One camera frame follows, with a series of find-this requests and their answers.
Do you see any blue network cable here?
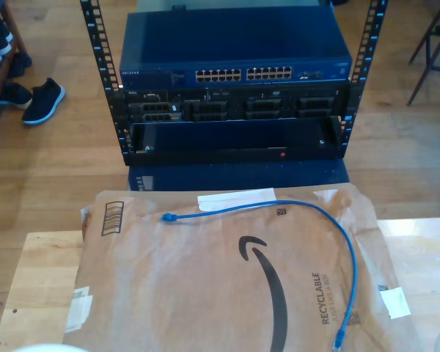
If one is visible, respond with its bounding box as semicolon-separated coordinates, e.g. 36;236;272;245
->
160;199;359;351

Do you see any blue box with white label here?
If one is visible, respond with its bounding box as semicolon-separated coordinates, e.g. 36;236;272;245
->
128;161;350;192

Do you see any white tape strip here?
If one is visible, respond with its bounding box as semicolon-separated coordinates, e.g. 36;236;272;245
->
197;187;279;213

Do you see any brown paper mailer bag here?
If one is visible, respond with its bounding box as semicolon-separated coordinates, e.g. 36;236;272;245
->
64;187;422;352

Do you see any white paper label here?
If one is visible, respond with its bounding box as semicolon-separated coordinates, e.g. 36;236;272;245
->
378;287;412;320
65;287;95;334

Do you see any black folding chair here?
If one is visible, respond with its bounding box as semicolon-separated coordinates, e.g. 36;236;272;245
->
406;0;440;107

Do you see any blue network switch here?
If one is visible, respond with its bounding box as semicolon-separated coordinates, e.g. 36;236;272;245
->
119;10;353;89

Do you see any black rack frame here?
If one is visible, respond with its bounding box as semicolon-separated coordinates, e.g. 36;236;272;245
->
79;0;389;166

